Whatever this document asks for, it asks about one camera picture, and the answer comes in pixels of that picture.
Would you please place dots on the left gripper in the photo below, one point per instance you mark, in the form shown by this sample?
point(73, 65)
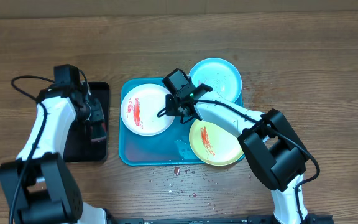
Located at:
point(99, 114)

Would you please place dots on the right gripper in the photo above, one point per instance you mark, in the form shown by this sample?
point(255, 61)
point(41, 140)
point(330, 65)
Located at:
point(173, 107)

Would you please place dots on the green and red sponge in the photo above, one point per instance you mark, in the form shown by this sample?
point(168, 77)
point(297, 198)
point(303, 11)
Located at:
point(98, 132)

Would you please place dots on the white plate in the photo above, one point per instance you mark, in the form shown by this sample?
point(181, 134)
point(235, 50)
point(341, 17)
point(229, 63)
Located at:
point(140, 107)

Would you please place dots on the yellow green plate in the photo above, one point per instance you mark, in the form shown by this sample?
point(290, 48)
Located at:
point(213, 145)

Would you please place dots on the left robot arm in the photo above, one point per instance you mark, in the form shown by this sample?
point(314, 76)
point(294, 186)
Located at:
point(38, 186)

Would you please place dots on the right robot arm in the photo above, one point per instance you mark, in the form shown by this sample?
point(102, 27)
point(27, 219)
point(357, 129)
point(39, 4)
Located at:
point(273, 150)

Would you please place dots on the black plastic tray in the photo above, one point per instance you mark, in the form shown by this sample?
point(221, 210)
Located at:
point(78, 147)

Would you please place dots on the teal plastic tray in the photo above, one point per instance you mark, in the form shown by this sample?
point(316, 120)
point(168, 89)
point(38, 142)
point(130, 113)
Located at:
point(171, 147)

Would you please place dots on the light blue plate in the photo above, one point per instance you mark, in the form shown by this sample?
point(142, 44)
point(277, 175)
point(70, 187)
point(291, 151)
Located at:
point(219, 74)

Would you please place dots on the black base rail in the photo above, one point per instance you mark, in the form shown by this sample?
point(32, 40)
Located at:
point(254, 219)

